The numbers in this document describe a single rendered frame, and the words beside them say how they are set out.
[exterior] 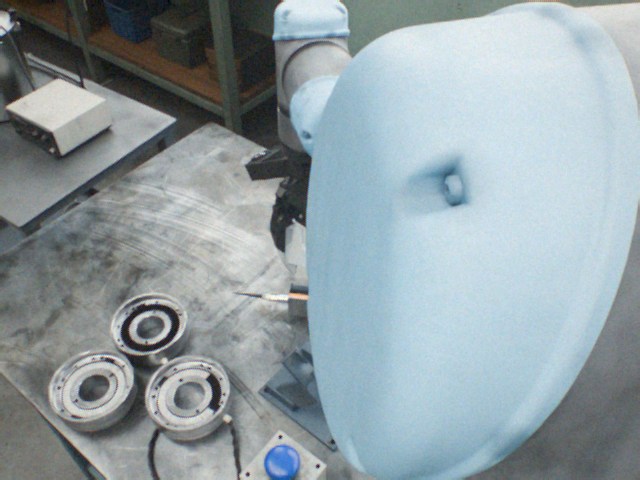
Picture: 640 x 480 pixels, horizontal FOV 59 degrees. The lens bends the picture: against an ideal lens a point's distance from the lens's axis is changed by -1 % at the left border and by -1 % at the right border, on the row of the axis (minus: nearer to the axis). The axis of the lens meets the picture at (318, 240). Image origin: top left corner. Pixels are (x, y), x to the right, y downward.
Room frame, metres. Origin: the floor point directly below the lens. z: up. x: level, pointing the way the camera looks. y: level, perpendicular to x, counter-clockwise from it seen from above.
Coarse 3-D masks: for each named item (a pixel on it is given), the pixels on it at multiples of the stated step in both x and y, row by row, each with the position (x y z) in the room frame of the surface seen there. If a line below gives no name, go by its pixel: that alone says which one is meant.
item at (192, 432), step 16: (160, 368) 0.39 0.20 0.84; (176, 368) 0.40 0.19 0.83; (192, 368) 0.40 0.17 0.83; (208, 368) 0.40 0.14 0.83; (160, 384) 0.38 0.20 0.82; (176, 384) 0.38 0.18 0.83; (192, 384) 0.38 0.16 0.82; (208, 384) 0.38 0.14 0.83; (224, 384) 0.38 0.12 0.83; (176, 400) 0.37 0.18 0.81; (208, 400) 0.36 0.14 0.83; (224, 400) 0.35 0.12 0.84; (160, 416) 0.33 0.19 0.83; (176, 416) 0.34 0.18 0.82; (192, 416) 0.33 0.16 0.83; (176, 432) 0.31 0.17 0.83; (192, 432) 0.31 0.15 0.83; (208, 432) 0.32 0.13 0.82
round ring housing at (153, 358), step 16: (128, 304) 0.50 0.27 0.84; (176, 304) 0.51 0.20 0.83; (112, 320) 0.47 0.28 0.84; (144, 320) 0.48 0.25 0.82; (160, 320) 0.48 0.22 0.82; (112, 336) 0.44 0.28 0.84; (160, 336) 0.45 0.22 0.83; (176, 336) 0.45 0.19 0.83; (128, 352) 0.42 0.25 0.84; (144, 352) 0.42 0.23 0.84; (160, 352) 0.42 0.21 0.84; (176, 352) 0.43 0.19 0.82
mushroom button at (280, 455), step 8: (272, 448) 0.27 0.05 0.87; (280, 448) 0.27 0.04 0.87; (288, 448) 0.27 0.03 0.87; (272, 456) 0.26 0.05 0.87; (280, 456) 0.26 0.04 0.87; (288, 456) 0.26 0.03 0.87; (296, 456) 0.27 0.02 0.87; (264, 464) 0.26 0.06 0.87; (272, 464) 0.26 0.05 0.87; (280, 464) 0.26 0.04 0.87; (288, 464) 0.26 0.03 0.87; (296, 464) 0.26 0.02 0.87; (272, 472) 0.25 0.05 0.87; (280, 472) 0.25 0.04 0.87; (288, 472) 0.25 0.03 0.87; (296, 472) 0.25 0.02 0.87
